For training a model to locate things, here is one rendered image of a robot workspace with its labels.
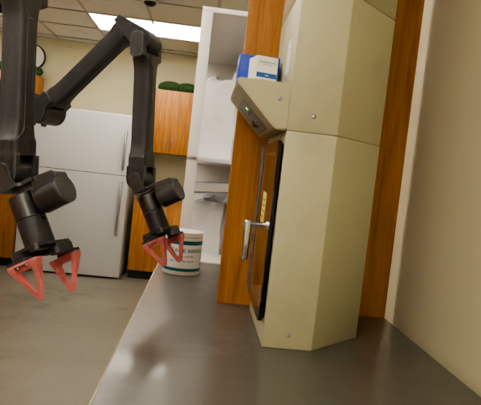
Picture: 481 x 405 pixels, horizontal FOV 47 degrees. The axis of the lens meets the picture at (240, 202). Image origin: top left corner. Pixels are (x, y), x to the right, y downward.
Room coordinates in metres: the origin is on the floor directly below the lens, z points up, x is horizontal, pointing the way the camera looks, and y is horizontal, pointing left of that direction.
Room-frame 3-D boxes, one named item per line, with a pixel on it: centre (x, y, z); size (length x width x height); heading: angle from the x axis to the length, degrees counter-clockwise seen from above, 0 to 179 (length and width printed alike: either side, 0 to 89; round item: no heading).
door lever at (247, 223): (1.23, -0.04, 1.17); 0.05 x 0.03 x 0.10; 94
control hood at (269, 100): (1.33, -0.01, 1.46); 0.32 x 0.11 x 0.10; 4
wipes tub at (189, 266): (1.91, 0.18, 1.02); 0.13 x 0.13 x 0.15
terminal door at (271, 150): (1.33, -0.06, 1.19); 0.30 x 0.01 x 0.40; 4
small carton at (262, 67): (1.25, -0.02, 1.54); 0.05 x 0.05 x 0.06; 21
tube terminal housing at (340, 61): (1.34, -0.19, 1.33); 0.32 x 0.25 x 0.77; 4
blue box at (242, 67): (1.41, -0.01, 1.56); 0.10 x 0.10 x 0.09; 4
